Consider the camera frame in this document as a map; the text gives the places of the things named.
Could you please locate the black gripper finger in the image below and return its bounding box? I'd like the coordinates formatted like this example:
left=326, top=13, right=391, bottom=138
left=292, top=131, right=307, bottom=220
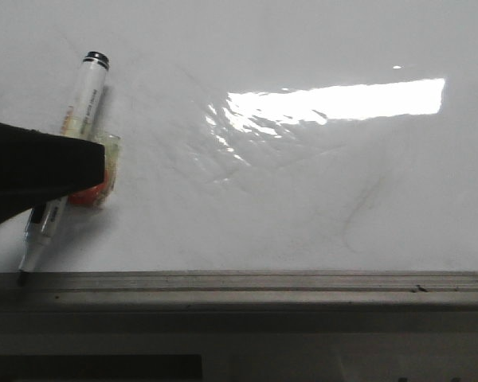
left=0, top=123, right=105, bottom=224

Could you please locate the white black whiteboard marker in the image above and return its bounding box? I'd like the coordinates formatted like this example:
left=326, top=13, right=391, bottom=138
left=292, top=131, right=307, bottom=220
left=18, top=51, right=110, bottom=287

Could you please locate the red magnet taped to marker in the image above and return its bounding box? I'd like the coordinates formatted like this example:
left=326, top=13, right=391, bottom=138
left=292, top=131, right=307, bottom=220
left=68, top=131, right=120, bottom=208

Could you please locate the white glossy whiteboard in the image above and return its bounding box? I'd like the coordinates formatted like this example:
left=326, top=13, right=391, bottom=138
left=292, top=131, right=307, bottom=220
left=0, top=1, right=478, bottom=272

